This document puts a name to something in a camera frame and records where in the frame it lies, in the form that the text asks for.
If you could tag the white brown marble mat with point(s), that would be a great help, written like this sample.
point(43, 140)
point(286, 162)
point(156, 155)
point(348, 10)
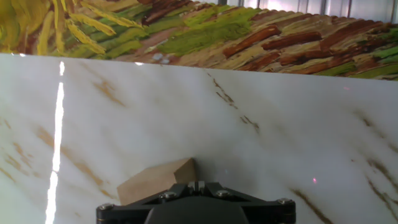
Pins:
point(248, 130)

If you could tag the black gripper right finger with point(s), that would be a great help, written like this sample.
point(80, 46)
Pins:
point(270, 213)

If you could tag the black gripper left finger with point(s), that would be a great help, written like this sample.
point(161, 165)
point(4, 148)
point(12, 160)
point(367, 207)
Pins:
point(124, 213)

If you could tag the yellow green painted mat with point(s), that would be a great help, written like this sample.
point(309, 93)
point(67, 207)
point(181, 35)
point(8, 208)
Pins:
point(202, 34)

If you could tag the light wooden cube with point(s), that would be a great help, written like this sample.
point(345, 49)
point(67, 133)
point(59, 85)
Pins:
point(149, 183)

